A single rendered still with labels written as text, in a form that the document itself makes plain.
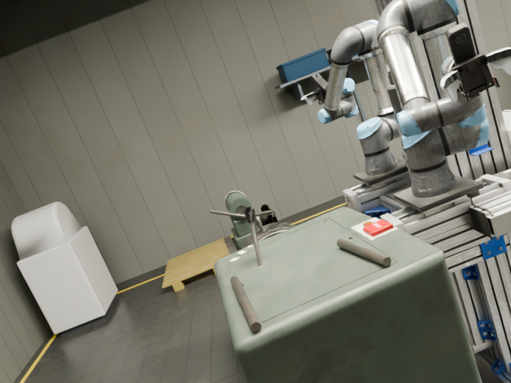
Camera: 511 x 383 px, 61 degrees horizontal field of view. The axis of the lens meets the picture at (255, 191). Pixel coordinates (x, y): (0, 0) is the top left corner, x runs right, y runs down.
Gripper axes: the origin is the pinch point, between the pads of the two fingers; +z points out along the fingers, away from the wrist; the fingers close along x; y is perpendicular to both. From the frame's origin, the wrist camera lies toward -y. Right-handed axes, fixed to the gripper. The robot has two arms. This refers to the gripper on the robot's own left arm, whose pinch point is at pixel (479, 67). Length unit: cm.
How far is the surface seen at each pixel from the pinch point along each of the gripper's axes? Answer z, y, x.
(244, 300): 19, 22, 64
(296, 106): -462, 7, 135
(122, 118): -386, -83, 321
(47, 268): -239, 26, 400
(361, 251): 6.5, 25.8, 37.5
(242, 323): 25, 24, 63
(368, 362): 23, 43, 43
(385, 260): 13.1, 26.7, 32.3
